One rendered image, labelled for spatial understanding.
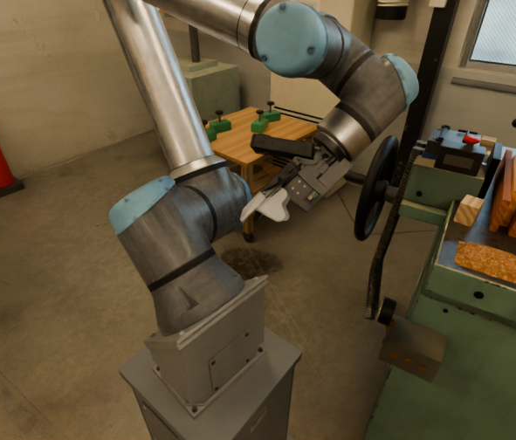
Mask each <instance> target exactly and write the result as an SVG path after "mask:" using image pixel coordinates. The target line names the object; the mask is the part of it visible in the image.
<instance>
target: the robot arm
mask: <svg viewBox="0 0 516 440"><path fill-rule="evenodd" d="M102 3H103V4H104V7H105V9H106V12H107V15H108V17H109V19H110V22H111V24H112V26H113V28H114V32H115V35H116V37H117V38H118V41H119V43H120V47H121V49H122V51H123V54H124V56H125V59H126V61H127V64H128V66H129V69H130V71H131V73H132V75H133V78H134V82H135V84H136V85H137V88H138V90H139V93H140V95H141V98H142V101H143V103H144V106H145V108H146V109H147V112H148V116H149V118H150V120H151V122H152V125H153V127H154V130H155V132H156V135H157V137H158V140H159V142H160V144H161V146H162V150H163V153H164V154H165V156H166V159H167V161H168V164H169V167H170V170H171V172H170V174H169V175H165V176H162V177H159V178H157V179H155V180H153V181H151V182H148V183H146V184H144V185H142V186H141V187H139V188H138V189H136V190H134V191H133V192H131V193H130V194H128V195H127V196H125V197H123V198H122V199H121V200H119V201H118V202H117V203H116V204H115V205H114V206H113V207H112V208H111V209H110V211H109V214H108V218H109V220H110V223H111V225H112V226H113V228H114V231H115V235H116V236H117V237H118V239H119V240H120V242H121V243H122V245H123V247H124V248H125V250H126V252H127V254H128V256H129V257H130V258H131V260H132V262H133V263H134V266H135V268H136V269H137V271H138V272H139V273H140V275H141V277H142V279H143V281H144V283H145V284H146V286H147V288H148V289H149V291H150V292H151V294H152V296H153V300H154V305H155V315H156V320H157V326H158V327H159V329H160V331H161V333H162V335H163V336H170V335H172V334H174V333H178V332H180V331H182V330H184V329H185V328H187V327H190V326H192V325H194V324H196V323H197V322H198V321H200V320H202V319H204V318H205V317H207V316H209V315H210V314H212V313H213V312H215V311H216V310H217V309H219V308H220V307H221V306H223V305H225V304H226V303H227V302H229V301H230V300H231V299H233V298H234V297H235V296H236V295H237V294H239V293H240V292H241V291H242V290H243V288H244V287H245V282H244V281H243V279H242V277H241V276H240V275H239V274H238V273H237V272H236V271H234V270H233V269H232V268H231V267H229V266H228V265H227V264H226V263H225V262H224V261H223V260H222V259H221V258H219V256H218V255H217V254H216V252H215V250H214V249H213V247H212V245H211V244H213V243H214V242H216V241H217V240H218V239H220V238H222V237H224V236H226V235H227V234H229V233H231V232H233V231H234V230H236V229H237V228H238V227H239V226H240V225H241V224H243V223H244V222H245V221H246V219H247V218H248V216H250V215H251V214H252V213H253V212H254V211H255V219H254V220H255V221H257V220H259V218H260V217H261V216H263V215H265V216H267V217H269V218H270V219H272V220H274V221H276V222H281V221H287V220H288V219H289V217H290V214H289V212H288V210H287V208H286V205H287V204H288V202H289V201H290V199H291V200H292V201H293V202H294V203H295V204H296V205H297V206H298V207H300V208H301V209H303V210H304V211H305V212H308V211H309V210H310V209H311V208H312V207H313V206H314V205H315V204H316V203H317V202H318V201H319V200H320V199H321V198H322V197H323V196H324V195H325V194H326V193H327V192H328V191H329V190H330V189H331V188H332V187H333V186H334V185H335V184H336V183H337V182H338V181H339V180H340V179H341V178H342V177H343V176H344V175H345V174H346V173H347V172H348V171H349V170H350V169H351V168H352V167H353V165H352V164H351V163H350V162H353V161H354V160H355V159H356V158H357V157H358V156H359V155H360V154H361V153H362V152H363V151H364V150H365V149H366V148H367V147H368V146H369V145H370V144H371V143H372V142H373V141H374V140H375V139H376V138H377V137H378V136H379V135H380V134H381V133H382V132H383V131H384V130H385V129H386V128H387V127H388V126H389V125H390V124H391V123H392V122H393V121H394V120H395V119H396V118H397V117H398V116H399V115H400V114H401V113H403V112H405V111H406V109H407V107H408V106H409V104H410V103H411V102H412V101H413V100H414V99H415V98H416V96H417V95H418V92H419V84H418V80H417V77H416V75H415V73H414V71H413V70H412V68H411V67H410V66H409V64H408V63H407V62H406V61H405V60H404V59H402V58H399V57H397V55H396V54H394V53H387V54H384V55H382V56H381V58H379V57H378V56H377V55H376V54H375V53H374V52H372V51H371V50H370V49H369V48H368V47H367V46H365V45H364V44H363V43H362V42H361V41H360V40H359V39H358V38H357V37H355V36H354V35H353V34H352V33H351V32H350V31H348V30H347V29H346V28H345V27H343V26H342V25H341V24H340V23H339V21H338V20H337V19H336V18H335V17H333V16H331V15H329V14H327V13H326V12H322V11H321V12H318V11H316V10H315V9H314V8H313V7H311V6H309V5H307V4H305V3H302V2H297V1H291V0H102ZM158 9H159V10H162V11H164V12H166V13H168V14H169V15H171V16H173V17H176V18H178V19H180V20H182V21H183V22H185V23H187V24H190V25H192V26H194V27H196V28H197V29H199V30H201V31H204V32H206V33H208V34H210V35H211V36H213V37H215V38H218V39H220V40H222V41H224V42H225V43H227V44H229V45H232V46H234V47H236V48H238V49H239V50H241V51H243V52H246V53H248V54H249V55H250V56H251V57H253V58H254V59H256V60H258V61H260V62H263V63H264V65H265V66H266V67H267V68H268V69H269V70H271V71H272V72H274V73H276V74H278V75H279V76H281V77H285V78H290V79H296V78H305V79H317V80H318V81H320V82H321V83H322V84H323V85H324V86H325V87H326V88H328V89H329V90H330V91H331V92H332V93H333V94H334V95H336V96H337V97H338V98H339V99H340V100H341V101H340V102H339V103H338V104H337V105H336V106H335V107H334V108H333V109H332V110H331V111H330V112H329V113H328V115H327V116H326V117H325V118H324V119H323V120H322V121H321V122H320V123H319V124H318V125H317V130H318V133H317V134H316V135H315V136H314V137H313V140H314V141H315V143H316V144H317V145H318V147H319V149H317V151H316V150H315V147H314V144H313V143H308V142H303V141H293V140H287V139H283V138H278V137H272V136H270V135H268V134H253V135H252V137H251V144H250V147H251V148H252V149H253V150H254V151H255V153H256V154H260V155H276V156H281V157H285V158H291V159H292V161H290V162H289V163H288V164H287V165H286V166H285V167H284V168H282V169H281V171H280V172H279V173H278V174H277V175H276V176H275V177H274V178H273V179H272V180H271V181H270V182H268V183H267V184H266V185H265V186H264V187H263V188H262V189H261V191H259V192H258V193H257V194H256V195H255V196H254V197H253V198H252V197H251V192H250V188H249V186H248V185H247V183H246V182H245V180H244V179H243V178H242V177H241V176H240V175H237V174H235V173H232V172H230V170H229V167H228V165H227V163H226V160H225V159H223V158H220V157H218V156H216V155H215V154H214V151H213V149H212V146H211V145H210V141H209V138H208V135H207V134H206V131H205V129H204V126H203V123H202V120H201V118H200V115H199V113H198V111H197V109H196V104H195V102H194V100H193V98H192V95H191V93H190V90H189V87H188V84H187V82H186V79H185V78H184V75H183V72H182V68H181V67H180V64H179V62H178V59H177V56H176V55H175V51H174V48H173V46H172V44H171V41H170V39H169V35H168V33H167V31H166V28H165V25H164V23H163V21H162V17H161V15H160V12H159V10H158ZM314 151H315V153H314ZM326 157H327V158H328V160H326V161H323V159H325V158H326Z"/></svg>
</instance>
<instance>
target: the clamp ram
mask: <svg viewBox="0 0 516 440"><path fill-rule="evenodd" d="M502 146H503V144H500V143H494V145H493V148H492V151H491V153H490V155H489V158H488V161H487V164H486V163H482V164H481V166H485V167H486V172H485V180H484V182H483V185H482V187H481V190H480V191H479V193H478V198H481V199H485V195H486V193H487V191H488V189H489V187H490V185H491V183H492V179H493V177H494V176H495V173H496V171H497V169H498V167H499V164H500V162H501V155H502Z"/></svg>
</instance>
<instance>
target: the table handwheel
mask: <svg viewBox="0 0 516 440"><path fill-rule="evenodd" d="M398 148H399V142H398V140H397V138H396V137H395V136H394V135H389V136H387V137H386V138H385V139H384V140H383V141H382V143H381V144H380V146H379V148H378V149H377V150H376V152H375V155H374V158H373V160H372V162H371V164H370V166H369V169H368V172H367V175H366V178H365V181H364V183H363V186H362V189H361V194H360V198H359V202H358V205H357V209H356V213H355V219H354V236H355V238H356V239H357V240H359V241H364V240H366V239H367V238H368V237H369V236H370V234H371V233H372V231H373V229H374V227H375V225H376V223H377V221H378V218H379V216H380V215H381V212H382V208H383V205H384V203H385V201H386V199H387V200H390V201H393V202H394V200H395V197H396V192H397V190H398V188H395V187H391V186H390V184H391V182H392V178H393V175H394V172H395V168H396V161H397V156H398ZM370 211H371V212H370ZM369 213H370V214H369ZM368 215H369V216H368ZM367 219H368V220H367Z"/></svg>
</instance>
